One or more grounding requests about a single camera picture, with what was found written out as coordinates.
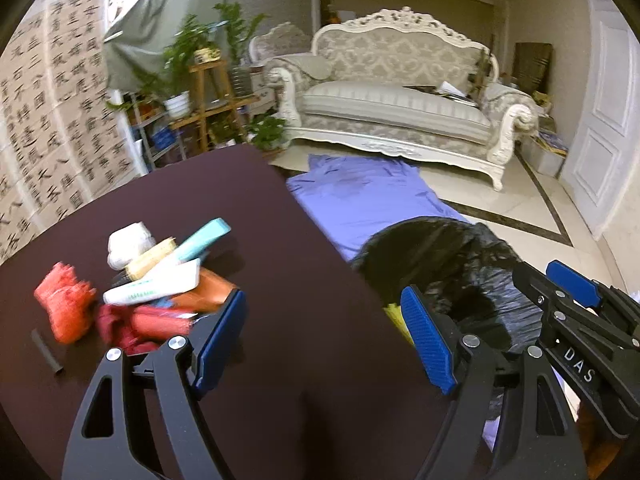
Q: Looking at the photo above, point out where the small black stick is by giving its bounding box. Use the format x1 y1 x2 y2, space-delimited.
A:
31 329 64 376

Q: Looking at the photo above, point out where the dark long object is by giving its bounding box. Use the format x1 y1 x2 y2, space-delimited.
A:
472 47 493 101

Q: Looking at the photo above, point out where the ornate white armchair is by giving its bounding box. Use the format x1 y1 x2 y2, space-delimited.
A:
248 21 315 63

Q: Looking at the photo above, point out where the purple floor sheet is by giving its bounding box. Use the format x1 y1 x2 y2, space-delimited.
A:
286 154 473 263

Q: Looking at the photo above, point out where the small white cabinet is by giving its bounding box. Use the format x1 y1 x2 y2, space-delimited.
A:
249 66 277 107

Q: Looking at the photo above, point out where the calligraphy wall hanging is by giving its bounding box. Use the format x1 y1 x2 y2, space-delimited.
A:
0 0 137 263

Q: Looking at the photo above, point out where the white tissue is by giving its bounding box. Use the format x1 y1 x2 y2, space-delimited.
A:
106 221 157 270

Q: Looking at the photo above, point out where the stack of papers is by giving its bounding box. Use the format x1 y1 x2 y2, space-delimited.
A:
405 80 481 107

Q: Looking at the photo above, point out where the trash bin with black bag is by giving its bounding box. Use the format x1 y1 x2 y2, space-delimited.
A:
350 216 568 413

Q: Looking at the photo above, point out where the yellow mesh net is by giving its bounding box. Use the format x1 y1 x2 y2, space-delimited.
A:
384 302 416 346

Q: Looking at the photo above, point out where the striped throw cloth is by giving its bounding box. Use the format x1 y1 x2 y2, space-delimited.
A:
270 52 333 81

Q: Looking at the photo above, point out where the tall plant in grey pot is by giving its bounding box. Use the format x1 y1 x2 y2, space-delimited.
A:
214 1 271 97

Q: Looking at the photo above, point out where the red wrapper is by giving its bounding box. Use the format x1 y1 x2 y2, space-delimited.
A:
96 304 198 356

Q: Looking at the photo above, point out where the orange wrapper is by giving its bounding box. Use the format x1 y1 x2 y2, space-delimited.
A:
33 261 97 345

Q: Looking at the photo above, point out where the small leafy green plant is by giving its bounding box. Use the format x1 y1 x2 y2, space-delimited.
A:
246 111 289 152

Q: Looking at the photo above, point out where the white tube green print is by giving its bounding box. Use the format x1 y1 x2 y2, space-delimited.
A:
102 258 202 306

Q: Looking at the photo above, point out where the ornate white sofa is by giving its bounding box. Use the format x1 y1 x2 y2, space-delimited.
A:
265 6 541 191

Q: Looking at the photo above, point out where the plant in white pot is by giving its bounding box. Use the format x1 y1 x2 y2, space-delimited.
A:
106 14 222 120

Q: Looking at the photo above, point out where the metal shelf rack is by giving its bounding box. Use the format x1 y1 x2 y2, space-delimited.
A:
121 91 187 173

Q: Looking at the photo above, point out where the dark leaning board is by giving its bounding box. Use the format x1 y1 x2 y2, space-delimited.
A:
512 41 554 94

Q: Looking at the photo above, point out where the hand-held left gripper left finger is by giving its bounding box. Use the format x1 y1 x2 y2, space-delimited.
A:
61 289 248 480

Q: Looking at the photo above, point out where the teal and white tube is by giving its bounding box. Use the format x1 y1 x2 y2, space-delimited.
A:
172 218 232 264

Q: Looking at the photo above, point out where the wooden plant stand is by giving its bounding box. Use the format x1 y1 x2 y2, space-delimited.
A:
169 59 262 153

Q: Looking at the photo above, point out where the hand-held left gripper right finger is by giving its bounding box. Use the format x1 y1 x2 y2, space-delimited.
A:
400 285 588 480

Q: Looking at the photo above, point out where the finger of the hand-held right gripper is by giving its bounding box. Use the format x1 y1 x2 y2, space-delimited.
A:
545 259 640 350
511 261 640 439

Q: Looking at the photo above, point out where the grey storage box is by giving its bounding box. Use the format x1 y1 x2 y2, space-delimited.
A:
520 129 569 177

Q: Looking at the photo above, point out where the orange packet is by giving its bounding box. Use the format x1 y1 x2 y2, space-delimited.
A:
170 267 240 313

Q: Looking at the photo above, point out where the white panelled door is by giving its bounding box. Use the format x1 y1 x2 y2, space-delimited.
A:
559 0 640 242

